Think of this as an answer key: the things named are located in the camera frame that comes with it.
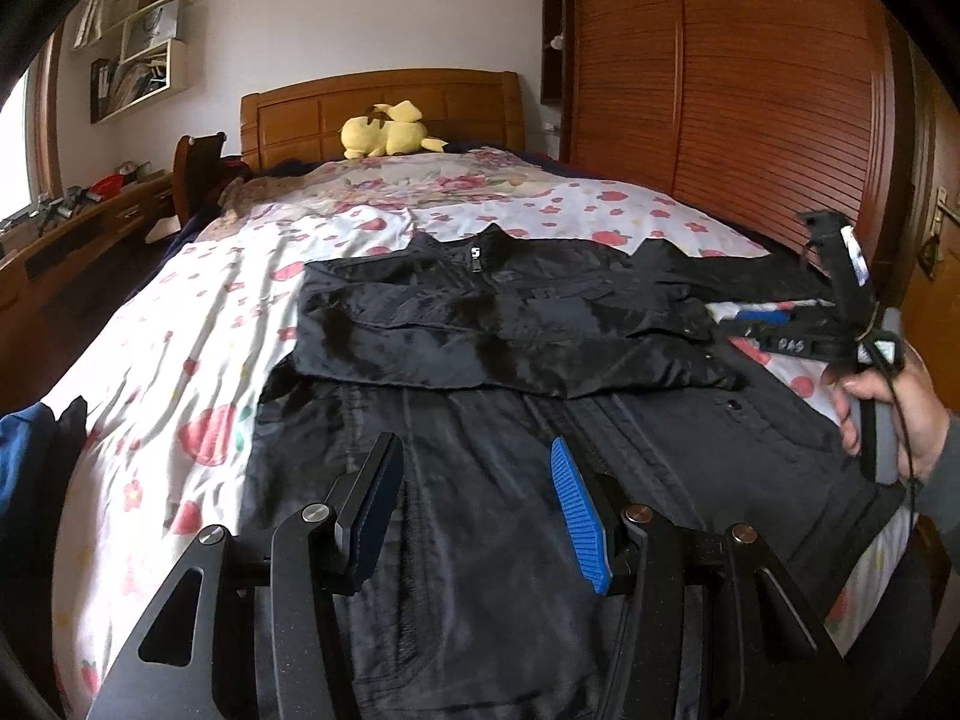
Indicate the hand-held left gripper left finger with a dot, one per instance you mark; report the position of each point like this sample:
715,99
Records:
377,499

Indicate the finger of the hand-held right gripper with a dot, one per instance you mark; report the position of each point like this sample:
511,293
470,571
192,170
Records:
765,312
787,343

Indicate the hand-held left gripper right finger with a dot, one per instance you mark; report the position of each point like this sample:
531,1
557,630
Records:
579,521

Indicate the black jacket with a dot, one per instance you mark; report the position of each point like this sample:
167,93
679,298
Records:
487,360

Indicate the person's right forearm grey sleeve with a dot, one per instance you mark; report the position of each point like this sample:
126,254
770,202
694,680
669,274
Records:
943,472

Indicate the person's right hand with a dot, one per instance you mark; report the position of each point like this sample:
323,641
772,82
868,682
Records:
919,420

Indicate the wooden slatted wardrobe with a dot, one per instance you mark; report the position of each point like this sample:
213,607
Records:
735,90

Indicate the wooden bed with floral sheet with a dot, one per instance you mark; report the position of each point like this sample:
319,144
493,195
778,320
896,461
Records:
172,330

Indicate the person's leg in dark trousers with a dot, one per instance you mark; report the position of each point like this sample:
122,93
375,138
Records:
885,615

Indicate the floral pillow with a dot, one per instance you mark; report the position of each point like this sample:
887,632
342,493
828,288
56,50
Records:
390,180

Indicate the blue and black garment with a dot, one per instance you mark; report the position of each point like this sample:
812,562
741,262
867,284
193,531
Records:
30,510

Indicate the yellow plush toy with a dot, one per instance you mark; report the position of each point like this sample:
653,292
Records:
386,131

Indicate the wooden chair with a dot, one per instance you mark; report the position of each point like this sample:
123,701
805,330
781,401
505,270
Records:
196,172

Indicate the wooden bed headboard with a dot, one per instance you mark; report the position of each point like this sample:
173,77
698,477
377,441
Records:
375,109

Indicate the long wooden desk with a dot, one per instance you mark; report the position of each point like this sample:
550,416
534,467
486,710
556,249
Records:
67,247

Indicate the red object on desk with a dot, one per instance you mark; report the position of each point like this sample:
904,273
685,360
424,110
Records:
109,184

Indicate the window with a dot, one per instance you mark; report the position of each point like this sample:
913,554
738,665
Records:
22,157

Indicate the white wall shelf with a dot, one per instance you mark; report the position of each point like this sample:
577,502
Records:
135,52

